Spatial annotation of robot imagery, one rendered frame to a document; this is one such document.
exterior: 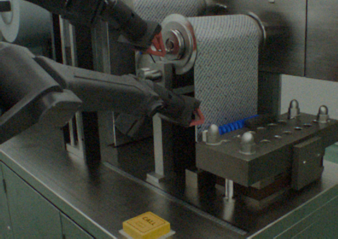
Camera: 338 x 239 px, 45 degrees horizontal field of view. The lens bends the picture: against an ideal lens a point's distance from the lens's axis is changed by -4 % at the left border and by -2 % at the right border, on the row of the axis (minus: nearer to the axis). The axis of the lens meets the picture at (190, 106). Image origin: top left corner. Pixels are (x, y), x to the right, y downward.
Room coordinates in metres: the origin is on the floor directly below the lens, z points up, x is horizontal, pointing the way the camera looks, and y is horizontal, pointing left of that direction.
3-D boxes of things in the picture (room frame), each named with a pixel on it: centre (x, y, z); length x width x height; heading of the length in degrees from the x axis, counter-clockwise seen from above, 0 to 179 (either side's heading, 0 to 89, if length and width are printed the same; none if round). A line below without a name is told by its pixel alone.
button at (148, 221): (0.74, 0.10, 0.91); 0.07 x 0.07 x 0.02; 42
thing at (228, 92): (1.05, -0.10, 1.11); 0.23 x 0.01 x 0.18; 132
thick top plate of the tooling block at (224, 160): (0.99, -0.21, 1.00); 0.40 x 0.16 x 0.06; 132
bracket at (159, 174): (1.02, 0.08, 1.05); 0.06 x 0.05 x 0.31; 132
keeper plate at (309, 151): (0.94, -0.28, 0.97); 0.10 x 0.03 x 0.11; 132
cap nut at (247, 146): (0.85, -0.12, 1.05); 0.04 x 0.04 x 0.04
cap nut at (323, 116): (1.07, -0.36, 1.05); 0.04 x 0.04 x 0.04
